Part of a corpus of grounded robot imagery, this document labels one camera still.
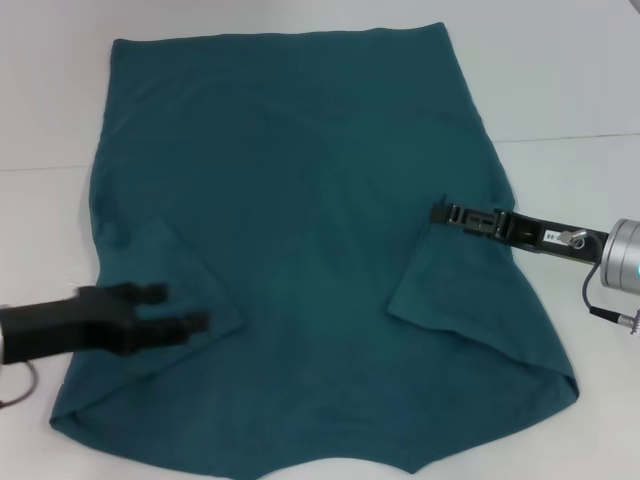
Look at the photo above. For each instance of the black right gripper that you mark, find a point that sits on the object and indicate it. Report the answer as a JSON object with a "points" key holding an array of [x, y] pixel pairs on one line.
{"points": [[530, 231]]}

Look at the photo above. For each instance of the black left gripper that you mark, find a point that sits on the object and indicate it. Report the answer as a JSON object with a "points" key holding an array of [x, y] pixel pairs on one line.
{"points": [[60, 325]]}

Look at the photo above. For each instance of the teal blue shirt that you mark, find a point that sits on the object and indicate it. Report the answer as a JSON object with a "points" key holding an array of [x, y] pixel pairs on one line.
{"points": [[310, 200]]}

